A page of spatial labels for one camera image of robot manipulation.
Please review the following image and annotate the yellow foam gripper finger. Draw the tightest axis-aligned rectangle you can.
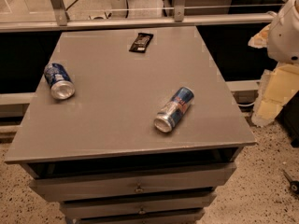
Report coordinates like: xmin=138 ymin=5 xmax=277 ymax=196
xmin=251 ymin=63 xmax=299 ymax=127

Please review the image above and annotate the blue pepsi can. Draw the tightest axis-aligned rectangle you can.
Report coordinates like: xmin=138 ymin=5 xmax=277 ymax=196
xmin=44 ymin=63 xmax=75 ymax=100

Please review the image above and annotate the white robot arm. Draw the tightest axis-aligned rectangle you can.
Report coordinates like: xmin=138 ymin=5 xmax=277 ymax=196
xmin=248 ymin=0 xmax=299 ymax=127

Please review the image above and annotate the red bull can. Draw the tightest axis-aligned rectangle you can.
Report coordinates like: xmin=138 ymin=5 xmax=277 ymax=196
xmin=154 ymin=87 xmax=194 ymax=133

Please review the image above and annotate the top grey drawer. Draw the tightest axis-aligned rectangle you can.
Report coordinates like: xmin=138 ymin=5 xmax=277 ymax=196
xmin=30 ymin=162 xmax=236 ymax=202

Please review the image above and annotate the grey drawer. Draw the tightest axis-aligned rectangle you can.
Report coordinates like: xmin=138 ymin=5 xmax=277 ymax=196
xmin=30 ymin=162 xmax=236 ymax=202
xmin=61 ymin=191 xmax=216 ymax=219
xmin=79 ymin=208 xmax=205 ymax=224

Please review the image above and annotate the grey drawer cabinet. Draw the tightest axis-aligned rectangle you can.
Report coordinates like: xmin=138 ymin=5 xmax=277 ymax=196
xmin=4 ymin=25 xmax=258 ymax=224

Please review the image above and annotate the bottom grey drawer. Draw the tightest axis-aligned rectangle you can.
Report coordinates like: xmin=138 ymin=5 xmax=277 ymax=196
xmin=79 ymin=208 xmax=205 ymax=224

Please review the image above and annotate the middle grey drawer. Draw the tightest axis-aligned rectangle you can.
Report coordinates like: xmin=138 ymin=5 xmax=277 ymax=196
xmin=61 ymin=191 xmax=216 ymax=219

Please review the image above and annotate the white cable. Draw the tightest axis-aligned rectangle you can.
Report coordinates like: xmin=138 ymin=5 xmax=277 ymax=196
xmin=236 ymin=100 xmax=257 ymax=108

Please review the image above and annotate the metal railing frame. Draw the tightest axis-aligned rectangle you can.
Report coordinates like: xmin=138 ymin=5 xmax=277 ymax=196
xmin=0 ymin=0 xmax=288 ymax=33

